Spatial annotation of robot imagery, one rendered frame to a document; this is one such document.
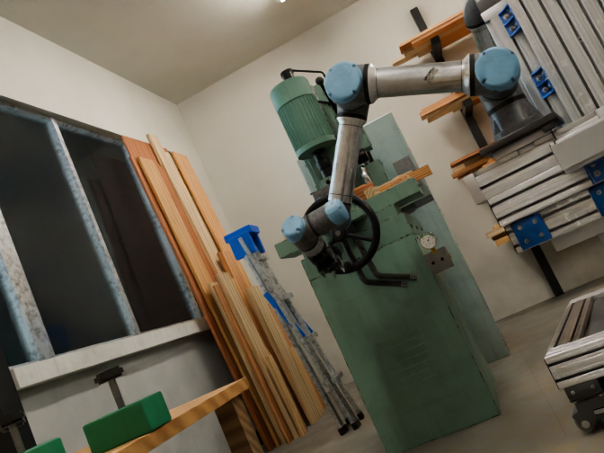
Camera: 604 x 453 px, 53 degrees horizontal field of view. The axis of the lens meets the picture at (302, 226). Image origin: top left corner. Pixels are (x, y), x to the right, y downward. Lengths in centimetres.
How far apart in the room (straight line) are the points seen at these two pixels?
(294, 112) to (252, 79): 269
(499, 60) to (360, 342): 114
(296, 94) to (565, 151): 120
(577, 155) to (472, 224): 303
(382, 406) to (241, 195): 301
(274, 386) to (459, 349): 154
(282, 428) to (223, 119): 270
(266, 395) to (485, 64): 237
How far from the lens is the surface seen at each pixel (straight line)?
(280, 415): 359
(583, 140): 169
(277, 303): 309
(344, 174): 188
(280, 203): 490
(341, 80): 177
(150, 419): 98
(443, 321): 227
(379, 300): 228
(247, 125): 508
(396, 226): 227
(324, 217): 176
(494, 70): 173
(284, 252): 236
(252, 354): 357
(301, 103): 250
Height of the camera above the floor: 58
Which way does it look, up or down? 8 degrees up
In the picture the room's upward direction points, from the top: 24 degrees counter-clockwise
